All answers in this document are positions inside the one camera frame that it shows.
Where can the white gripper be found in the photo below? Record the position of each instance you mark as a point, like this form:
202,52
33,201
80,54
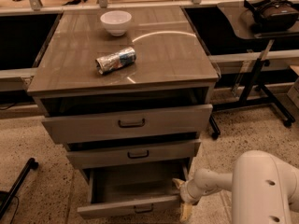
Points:
187,192

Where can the grey drawer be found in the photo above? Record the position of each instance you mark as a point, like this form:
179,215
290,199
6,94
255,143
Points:
133,189
127,124
113,156

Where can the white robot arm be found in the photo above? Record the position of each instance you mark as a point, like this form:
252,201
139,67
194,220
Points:
265,189

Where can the grey drawer cabinet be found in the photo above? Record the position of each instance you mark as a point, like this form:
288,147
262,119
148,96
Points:
171,70

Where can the dark side table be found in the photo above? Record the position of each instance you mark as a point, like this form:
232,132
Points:
255,92

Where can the crushed silver blue can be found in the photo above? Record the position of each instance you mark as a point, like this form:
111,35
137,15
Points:
115,61

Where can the black stand leg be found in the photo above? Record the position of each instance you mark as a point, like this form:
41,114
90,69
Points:
7,197

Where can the white ceramic bowl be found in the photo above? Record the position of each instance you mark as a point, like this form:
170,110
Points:
116,22

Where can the black VR headset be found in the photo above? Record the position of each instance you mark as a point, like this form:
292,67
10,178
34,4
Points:
273,15

